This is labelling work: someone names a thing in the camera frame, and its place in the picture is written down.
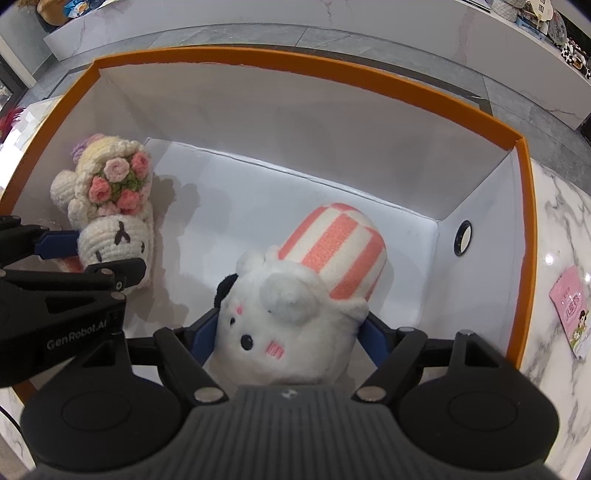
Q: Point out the orange cardboard storage box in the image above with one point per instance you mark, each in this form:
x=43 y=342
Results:
x=246 y=142

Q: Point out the pink sticker card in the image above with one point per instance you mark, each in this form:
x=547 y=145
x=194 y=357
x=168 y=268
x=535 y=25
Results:
x=569 y=296

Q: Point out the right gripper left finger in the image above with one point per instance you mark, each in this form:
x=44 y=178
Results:
x=179 y=357

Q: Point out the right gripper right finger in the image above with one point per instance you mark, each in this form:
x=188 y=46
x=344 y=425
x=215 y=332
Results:
x=396 y=354

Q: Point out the crochet bunny with flowers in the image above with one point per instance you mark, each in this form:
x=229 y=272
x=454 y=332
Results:
x=106 y=199

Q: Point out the finger of the left gripper outside view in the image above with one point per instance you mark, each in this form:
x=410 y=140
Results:
x=58 y=244

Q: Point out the red feather decoration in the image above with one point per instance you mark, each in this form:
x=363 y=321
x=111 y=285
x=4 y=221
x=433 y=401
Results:
x=9 y=119

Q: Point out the white marble tv bench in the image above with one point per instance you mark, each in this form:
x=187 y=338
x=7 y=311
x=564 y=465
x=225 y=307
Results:
x=454 y=30

